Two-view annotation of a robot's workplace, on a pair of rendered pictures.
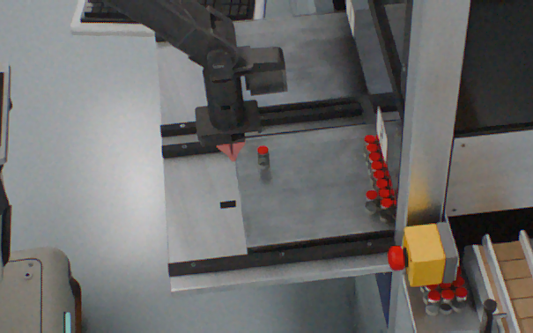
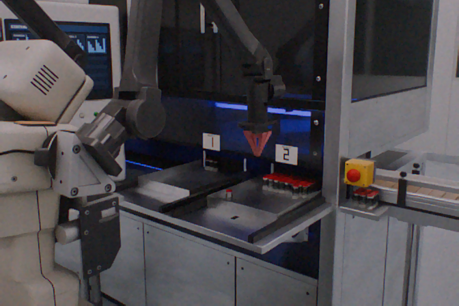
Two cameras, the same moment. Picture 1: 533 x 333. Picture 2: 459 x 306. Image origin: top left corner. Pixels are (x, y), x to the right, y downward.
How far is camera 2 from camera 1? 1.45 m
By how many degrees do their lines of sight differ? 55
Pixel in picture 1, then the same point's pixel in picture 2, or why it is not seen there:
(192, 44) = (258, 53)
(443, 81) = (350, 64)
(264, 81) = (278, 86)
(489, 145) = (358, 108)
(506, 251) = not seen: hidden behind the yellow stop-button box
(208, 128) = (255, 123)
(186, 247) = (241, 233)
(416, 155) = (343, 113)
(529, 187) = (365, 138)
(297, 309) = not seen: outside the picture
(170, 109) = (150, 206)
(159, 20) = (246, 37)
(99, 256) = not seen: outside the picture
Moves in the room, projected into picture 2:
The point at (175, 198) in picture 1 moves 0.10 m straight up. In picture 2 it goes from (205, 225) to (205, 191)
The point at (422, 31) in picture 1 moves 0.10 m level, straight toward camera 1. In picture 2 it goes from (345, 31) to (374, 30)
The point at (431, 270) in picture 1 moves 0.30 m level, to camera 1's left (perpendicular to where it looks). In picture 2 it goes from (371, 171) to (319, 195)
